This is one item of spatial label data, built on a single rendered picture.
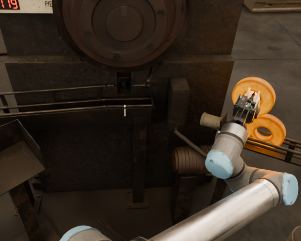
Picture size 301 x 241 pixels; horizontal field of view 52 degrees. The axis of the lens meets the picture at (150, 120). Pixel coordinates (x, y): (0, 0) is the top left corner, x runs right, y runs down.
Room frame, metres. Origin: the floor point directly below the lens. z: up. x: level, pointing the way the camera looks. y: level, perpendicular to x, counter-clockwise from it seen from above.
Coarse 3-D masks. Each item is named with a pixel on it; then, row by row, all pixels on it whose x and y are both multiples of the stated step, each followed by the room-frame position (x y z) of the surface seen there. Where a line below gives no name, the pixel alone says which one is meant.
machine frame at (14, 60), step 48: (192, 0) 1.21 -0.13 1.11; (240, 0) 1.24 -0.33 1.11; (48, 48) 1.14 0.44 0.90; (192, 48) 1.21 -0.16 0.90; (48, 96) 1.08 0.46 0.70; (96, 96) 1.11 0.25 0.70; (192, 96) 1.16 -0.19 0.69; (48, 144) 1.07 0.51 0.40; (96, 144) 1.10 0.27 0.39; (48, 192) 1.06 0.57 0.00
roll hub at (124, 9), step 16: (112, 0) 0.95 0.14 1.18; (128, 0) 0.95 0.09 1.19; (144, 0) 0.96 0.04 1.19; (160, 0) 0.96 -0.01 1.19; (80, 16) 0.92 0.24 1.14; (96, 16) 0.94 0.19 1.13; (112, 16) 0.93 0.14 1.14; (128, 16) 0.94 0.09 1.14; (144, 16) 0.96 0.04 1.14; (96, 32) 0.94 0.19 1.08; (112, 32) 0.93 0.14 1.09; (128, 32) 0.94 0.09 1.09; (144, 32) 0.96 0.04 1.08; (160, 32) 0.96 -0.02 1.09; (96, 48) 0.93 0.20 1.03; (112, 48) 0.94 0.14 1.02; (128, 48) 0.95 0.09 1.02; (144, 48) 0.95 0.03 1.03
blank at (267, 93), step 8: (240, 80) 0.99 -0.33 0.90; (248, 80) 0.96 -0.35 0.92; (256, 80) 0.95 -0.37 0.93; (264, 80) 0.96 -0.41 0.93; (240, 88) 0.96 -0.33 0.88; (256, 88) 0.94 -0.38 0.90; (264, 88) 0.93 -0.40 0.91; (272, 88) 0.94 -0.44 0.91; (232, 96) 0.97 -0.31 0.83; (240, 96) 0.96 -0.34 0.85; (264, 96) 0.92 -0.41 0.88; (272, 96) 0.91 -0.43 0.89; (264, 104) 0.92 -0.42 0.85; (272, 104) 0.91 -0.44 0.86; (264, 112) 0.91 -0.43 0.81
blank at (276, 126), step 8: (256, 120) 0.92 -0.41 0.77; (264, 120) 0.90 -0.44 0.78; (272, 120) 0.89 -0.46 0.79; (248, 128) 0.93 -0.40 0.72; (256, 128) 0.91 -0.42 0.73; (272, 128) 0.89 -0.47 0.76; (280, 128) 0.87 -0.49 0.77; (248, 136) 0.92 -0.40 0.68; (256, 136) 0.91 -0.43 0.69; (264, 136) 0.92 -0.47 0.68; (272, 136) 0.88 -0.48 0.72; (280, 136) 0.87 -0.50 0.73; (280, 144) 0.86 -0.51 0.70
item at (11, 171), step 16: (0, 128) 0.85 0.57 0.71; (16, 128) 0.88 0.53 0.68; (0, 144) 0.83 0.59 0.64; (16, 144) 0.87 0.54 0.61; (32, 144) 0.80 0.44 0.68; (0, 160) 0.78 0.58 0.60; (16, 160) 0.78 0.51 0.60; (32, 160) 0.79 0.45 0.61; (0, 176) 0.71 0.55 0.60; (16, 176) 0.71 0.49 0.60; (32, 176) 0.71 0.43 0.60; (0, 192) 0.64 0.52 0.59; (16, 192) 0.72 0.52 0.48; (16, 208) 0.71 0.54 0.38; (32, 208) 0.74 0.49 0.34; (32, 224) 0.73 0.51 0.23; (48, 224) 0.86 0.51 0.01; (16, 240) 0.76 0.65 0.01; (32, 240) 0.71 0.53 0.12; (48, 240) 0.77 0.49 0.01
